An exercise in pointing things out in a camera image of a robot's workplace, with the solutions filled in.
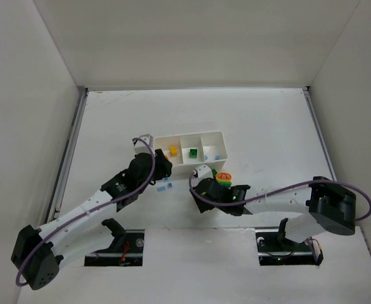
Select small orange lego brick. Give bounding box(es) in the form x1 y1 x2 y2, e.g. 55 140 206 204
170 146 178 157

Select small green lego brick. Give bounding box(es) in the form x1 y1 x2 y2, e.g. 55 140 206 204
189 149 198 159

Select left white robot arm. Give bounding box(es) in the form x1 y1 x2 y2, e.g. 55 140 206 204
11 149 172 290

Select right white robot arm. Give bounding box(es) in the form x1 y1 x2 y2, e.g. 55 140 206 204
189 174 356 243

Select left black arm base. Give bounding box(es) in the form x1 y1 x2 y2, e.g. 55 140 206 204
84 218 145 267

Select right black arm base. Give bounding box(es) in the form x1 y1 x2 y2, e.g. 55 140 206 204
255 218 324 266

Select orange flower green lego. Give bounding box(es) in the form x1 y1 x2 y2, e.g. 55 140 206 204
215 172 232 188

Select white three-compartment bin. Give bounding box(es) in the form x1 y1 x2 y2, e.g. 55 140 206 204
153 131 228 176

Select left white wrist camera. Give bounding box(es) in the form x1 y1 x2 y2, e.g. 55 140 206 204
132 134 154 155

